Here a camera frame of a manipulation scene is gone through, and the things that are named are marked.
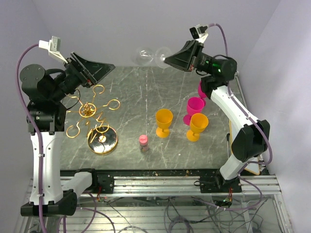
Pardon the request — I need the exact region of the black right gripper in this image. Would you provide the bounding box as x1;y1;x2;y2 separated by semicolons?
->
164;40;216;75

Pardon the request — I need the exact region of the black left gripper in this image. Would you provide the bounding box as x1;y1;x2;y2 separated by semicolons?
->
50;51;116;102

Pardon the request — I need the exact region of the pink wine glass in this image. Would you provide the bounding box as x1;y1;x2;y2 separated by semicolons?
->
198;81;207;106
183;97;205;125

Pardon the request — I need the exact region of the clear wine glass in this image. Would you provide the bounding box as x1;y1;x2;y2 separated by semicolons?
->
132;47;173;69

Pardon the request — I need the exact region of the yellow wine glass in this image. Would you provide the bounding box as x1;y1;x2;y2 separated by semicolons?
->
155;109;173;138
186;113;209;142

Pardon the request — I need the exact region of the yellow wine glass front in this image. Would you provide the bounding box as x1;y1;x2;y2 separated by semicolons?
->
186;113;209;142

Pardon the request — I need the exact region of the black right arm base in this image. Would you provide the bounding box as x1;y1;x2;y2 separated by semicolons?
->
193;177;242;193

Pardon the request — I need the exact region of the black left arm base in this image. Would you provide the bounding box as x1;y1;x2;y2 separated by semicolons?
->
86;170;115;194

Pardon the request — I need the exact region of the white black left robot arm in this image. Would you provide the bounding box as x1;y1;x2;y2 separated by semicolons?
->
19;53;115;216

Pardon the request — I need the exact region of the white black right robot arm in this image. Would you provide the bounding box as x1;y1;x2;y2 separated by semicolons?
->
164;40;272;192

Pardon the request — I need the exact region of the small pink bottle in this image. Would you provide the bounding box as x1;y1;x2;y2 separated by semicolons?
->
138;134;149;152

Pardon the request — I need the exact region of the white board yellow rim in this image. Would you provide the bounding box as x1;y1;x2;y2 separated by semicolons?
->
229;121;260;175

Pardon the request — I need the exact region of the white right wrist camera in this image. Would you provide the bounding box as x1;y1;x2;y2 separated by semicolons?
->
190;24;208;44

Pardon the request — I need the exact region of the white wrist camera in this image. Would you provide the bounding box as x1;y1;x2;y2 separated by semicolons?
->
38;36;68;64
190;24;208;44

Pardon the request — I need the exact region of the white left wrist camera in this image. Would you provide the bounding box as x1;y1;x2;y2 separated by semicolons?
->
38;36;68;64

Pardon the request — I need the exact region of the gold wire glass rack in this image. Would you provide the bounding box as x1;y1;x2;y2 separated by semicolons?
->
65;84;121;155

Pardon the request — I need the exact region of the aluminium rail frame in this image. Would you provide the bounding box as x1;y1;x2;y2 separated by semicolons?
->
17;169;293;233

